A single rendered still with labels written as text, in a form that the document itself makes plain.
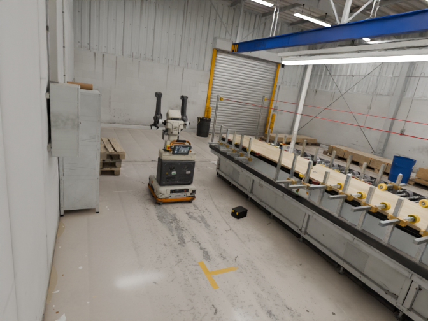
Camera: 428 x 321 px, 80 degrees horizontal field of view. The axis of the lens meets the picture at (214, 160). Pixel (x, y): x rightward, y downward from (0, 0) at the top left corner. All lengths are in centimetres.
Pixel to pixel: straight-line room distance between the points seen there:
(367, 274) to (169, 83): 867
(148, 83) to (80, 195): 686
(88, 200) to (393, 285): 349
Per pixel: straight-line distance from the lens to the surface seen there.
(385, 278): 319
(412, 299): 309
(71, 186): 363
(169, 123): 407
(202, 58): 1062
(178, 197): 402
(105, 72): 974
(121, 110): 986
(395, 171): 873
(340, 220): 297
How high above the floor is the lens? 178
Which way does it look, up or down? 15 degrees down
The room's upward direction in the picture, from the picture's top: 8 degrees clockwise
